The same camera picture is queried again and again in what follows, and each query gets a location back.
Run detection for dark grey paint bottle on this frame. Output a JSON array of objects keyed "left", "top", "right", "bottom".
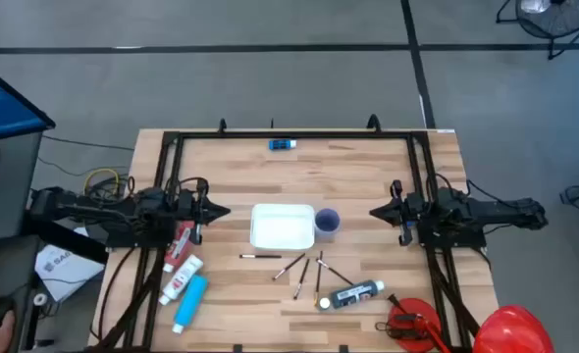
[{"left": 328, "top": 278, "right": 386, "bottom": 311}]

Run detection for black floor fan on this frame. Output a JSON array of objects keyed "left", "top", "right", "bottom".
[{"left": 495, "top": 0, "right": 579, "bottom": 62}]

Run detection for red round disc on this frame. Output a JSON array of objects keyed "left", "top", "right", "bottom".
[{"left": 386, "top": 296, "right": 451, "bottom": 353}]

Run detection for white printed box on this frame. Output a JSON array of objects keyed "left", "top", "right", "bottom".
[{"left": 33, "top": 226, "right": 106, "bottom": 303}]

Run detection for red hard hat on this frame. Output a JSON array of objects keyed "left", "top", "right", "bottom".
[{"left": 472, "top": 304, "right": 556, "bottom": 353}]

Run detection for white paint tube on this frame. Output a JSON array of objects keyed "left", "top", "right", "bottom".
[{"left": 157, "top": 253, "right": 205, "bottom": 307}]

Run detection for teal paint bottle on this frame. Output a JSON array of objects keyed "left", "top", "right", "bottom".
[{"left": 171, "top": 274, "right": 210, "bottom": 335}]

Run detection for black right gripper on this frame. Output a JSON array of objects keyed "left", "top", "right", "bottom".
[{"left": 368, "top": 178, "right": 423, "bottom": 247}]

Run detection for small blue paint bottle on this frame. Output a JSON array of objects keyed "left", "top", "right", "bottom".
[{"left": 268, "top": 138, "right": 298, "bottom": 152}]

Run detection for yellow cable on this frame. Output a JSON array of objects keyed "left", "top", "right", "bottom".
[{"left": 82, "top": 167, "right": 122, "bottom": 197}]

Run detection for white plastic bin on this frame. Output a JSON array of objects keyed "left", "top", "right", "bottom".
[{"left": 249, "top": 202, "right": 317, "bottom": 252}]

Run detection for black brush wide silver ferrule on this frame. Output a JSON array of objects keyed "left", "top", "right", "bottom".
[{"left": 292, "top": 257, "right": 311, "bottom": 301}]

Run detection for computer monitor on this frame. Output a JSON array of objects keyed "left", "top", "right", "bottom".
[{"left": 0, "top": 58, "right": 57, "bottom": 145}]

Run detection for black cable with plug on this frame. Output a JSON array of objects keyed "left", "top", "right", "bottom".
[{"left": 374, "top": 292, "right": 421, "bottom": 342}]

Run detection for thin black silver brush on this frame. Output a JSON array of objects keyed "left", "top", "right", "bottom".
[{"left": 315, "top": 258, "right": 355, "bottom": 287}]

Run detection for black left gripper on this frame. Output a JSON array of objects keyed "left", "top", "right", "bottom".
[{"left": 174, "top": 177, "right": 233, "bottom": 245}]

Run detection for lilac plastic cup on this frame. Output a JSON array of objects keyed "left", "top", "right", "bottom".
[{"left": 314, "top": 207, "right": 342, "bottom": 242}]

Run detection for black brush fluffy bristles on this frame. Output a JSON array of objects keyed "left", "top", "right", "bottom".
[{"left": 271, "top": 252, "right": 307, "bottom": 282}]

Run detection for black computer mouse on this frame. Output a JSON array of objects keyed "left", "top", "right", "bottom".
[{"left": 0, "top": 294, "right": 18, "bottom": 329}]

